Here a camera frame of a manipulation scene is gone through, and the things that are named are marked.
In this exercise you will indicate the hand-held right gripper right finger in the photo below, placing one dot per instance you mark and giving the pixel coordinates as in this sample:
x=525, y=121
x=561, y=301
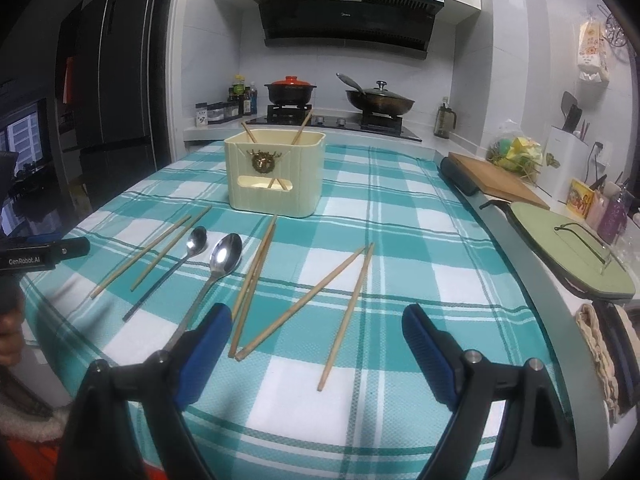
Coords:
x=426, y=346

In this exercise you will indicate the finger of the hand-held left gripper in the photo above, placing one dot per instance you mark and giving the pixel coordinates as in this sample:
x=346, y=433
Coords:
x=42, y=239
x=70, y=250

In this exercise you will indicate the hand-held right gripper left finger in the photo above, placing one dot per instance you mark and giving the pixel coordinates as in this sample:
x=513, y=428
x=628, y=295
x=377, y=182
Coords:
x=205, y=355

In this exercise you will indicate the large silver spoon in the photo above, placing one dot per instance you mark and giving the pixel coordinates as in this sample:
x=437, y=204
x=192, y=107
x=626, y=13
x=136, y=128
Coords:
x=226, y=255

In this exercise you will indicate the cream utensil holder box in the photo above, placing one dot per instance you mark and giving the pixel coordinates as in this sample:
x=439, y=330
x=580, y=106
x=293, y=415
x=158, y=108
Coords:
x=275, y=165

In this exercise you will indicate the person's left hand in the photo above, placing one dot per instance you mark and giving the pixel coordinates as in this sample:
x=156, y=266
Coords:
x=9, y=332

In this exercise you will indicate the window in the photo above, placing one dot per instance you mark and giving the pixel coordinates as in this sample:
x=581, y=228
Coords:
x=27, y=140

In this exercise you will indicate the teal plaid tablecloth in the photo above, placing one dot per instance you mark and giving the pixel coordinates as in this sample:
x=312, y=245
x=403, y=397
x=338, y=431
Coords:
x=400, y=240

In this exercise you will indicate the black refrigerator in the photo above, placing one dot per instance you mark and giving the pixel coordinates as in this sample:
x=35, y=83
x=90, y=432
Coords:
x=115, y=85

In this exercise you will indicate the beige knitted cloth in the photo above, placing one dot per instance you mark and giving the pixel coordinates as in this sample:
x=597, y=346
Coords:
x=597, y=355

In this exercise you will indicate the black roll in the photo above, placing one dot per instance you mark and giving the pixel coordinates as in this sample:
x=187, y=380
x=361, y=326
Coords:
x=460, y=175

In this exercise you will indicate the wooden cutting board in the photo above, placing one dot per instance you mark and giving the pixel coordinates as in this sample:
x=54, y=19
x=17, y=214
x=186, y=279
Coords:
x=500, y=180

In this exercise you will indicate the white label spice jar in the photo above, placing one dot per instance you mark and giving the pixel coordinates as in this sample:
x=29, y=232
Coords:
x=201, y=115

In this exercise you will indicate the condiment bottles and jars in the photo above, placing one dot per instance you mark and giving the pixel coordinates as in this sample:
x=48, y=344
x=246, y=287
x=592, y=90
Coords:
x=224, y=112

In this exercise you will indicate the yellow printed box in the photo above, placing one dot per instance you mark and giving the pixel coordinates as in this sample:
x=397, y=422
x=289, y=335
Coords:
x=581, y=199

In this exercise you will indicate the plastic bag with yellow items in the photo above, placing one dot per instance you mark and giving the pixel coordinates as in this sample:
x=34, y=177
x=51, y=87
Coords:
x=517, y=152

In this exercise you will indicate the pink container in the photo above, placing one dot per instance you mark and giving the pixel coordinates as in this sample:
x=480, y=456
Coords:
x=596, y=212

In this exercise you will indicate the dark sauce bottle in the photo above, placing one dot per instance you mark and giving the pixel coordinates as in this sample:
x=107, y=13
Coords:
x=232, y=96

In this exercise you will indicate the brown lidded jug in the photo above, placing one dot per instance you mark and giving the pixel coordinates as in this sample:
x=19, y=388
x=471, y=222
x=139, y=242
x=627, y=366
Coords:
x=445, y=122

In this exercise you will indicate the purple glitter bottle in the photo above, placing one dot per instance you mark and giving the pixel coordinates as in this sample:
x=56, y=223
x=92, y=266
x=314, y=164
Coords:
x=614, y=217

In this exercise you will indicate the yellow cap sauce bottle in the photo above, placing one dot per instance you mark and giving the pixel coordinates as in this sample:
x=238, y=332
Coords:
x=240, y=92

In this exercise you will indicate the white knife holder box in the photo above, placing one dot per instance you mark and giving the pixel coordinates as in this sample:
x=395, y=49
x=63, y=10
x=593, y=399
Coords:
x=565, y=160

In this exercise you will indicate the blue label bottle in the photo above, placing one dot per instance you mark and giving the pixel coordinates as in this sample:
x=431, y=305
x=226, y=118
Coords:
x=252, y=100

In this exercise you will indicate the black glass gas stove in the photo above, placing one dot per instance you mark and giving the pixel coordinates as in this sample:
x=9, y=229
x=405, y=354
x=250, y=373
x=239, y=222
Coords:
x=335, y=122

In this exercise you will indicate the dark wok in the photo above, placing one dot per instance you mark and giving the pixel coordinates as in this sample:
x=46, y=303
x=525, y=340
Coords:
x=380, y=105

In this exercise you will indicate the glass wok lid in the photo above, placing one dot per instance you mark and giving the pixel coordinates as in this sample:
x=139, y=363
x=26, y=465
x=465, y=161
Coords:
x=382, y=91

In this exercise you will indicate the black clay pot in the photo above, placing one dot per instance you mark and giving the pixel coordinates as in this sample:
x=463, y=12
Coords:
x=290, y=95

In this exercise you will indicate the black kitchen spatula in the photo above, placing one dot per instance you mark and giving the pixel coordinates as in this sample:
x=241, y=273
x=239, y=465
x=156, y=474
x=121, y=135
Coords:
x=570, y=110

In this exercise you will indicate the red pot lid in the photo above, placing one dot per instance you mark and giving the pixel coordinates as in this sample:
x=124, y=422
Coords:
x=290, y=81

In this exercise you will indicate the black range hood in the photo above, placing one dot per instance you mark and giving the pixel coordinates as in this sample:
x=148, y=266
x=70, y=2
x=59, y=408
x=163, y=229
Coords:
x=345, y=20

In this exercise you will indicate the hanging noodle packet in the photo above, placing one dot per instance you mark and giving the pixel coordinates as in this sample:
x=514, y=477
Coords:
x=594, y=50

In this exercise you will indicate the wall socket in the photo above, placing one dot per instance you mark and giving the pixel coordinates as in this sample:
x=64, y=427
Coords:
x=601, y=152

